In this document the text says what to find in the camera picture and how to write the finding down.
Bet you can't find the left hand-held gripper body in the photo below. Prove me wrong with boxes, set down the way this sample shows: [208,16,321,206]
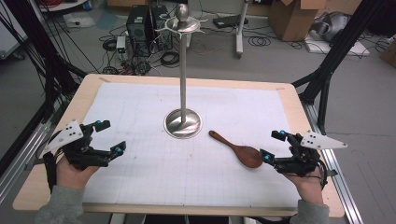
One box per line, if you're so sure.
[43,119,110,171]

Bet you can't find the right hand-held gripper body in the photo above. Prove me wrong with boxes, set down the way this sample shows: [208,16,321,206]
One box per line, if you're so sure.
[274,130,348,177]

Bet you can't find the brown wooden spoon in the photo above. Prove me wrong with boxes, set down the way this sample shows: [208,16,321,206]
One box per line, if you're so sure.
[208,130,264,169]

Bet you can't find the person's left hand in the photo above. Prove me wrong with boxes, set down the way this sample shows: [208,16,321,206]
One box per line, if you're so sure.
[55,155,101,191]

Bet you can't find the person's right hand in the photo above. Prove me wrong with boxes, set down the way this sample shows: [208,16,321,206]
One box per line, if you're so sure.
[284,167,325,205]

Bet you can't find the white grid mat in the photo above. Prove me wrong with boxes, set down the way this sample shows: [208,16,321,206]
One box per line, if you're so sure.
[81,81,302,208]

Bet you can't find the small white power box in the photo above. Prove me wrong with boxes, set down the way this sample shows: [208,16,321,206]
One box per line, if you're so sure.
[115,35,127,54]

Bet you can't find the steel utensil hanging stand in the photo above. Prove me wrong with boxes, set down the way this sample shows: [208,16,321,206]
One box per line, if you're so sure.
[154,3,209,140]

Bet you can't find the black computer tower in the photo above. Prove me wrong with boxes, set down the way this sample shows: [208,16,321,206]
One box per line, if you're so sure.
[150,5,174,51]
[125,5,154,58]

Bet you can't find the white stand pole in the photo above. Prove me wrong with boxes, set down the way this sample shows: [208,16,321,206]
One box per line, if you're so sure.
[234,0,250,59]

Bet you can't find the large cardboard box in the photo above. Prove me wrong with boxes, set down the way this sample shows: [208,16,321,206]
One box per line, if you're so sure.
[268,0,327,43]

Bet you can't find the white foam board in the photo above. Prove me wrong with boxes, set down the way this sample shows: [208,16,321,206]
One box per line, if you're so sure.
[304,33,372,58]

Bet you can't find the grey white helmet device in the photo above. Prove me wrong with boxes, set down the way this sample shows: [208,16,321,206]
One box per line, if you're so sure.
[310,11,350,43]

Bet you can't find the flat black floor device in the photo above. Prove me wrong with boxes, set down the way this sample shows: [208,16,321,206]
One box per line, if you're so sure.
[212,14,249,30]

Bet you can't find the round white table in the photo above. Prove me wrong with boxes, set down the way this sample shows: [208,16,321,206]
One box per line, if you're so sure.
[38,0,89,13]

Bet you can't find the small cardboard box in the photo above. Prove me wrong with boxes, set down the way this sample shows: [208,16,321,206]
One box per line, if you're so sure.
[378,37,396,69]

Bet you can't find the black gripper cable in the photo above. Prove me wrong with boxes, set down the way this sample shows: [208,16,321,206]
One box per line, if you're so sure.
[317,158,329,190]

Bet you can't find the black wrist strap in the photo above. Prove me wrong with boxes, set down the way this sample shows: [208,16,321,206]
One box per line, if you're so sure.
[42,151,59,194]

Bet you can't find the aluminium rail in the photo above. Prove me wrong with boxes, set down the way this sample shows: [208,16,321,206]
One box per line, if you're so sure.
[0,120,56,203]
[300,100,364,224]

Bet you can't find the thin black cable coil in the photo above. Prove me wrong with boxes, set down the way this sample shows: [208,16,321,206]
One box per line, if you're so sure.
[247,35,273,48]

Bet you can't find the black metal frame with cables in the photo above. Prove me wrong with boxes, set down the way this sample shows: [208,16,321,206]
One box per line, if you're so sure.
[0,0,89,177]

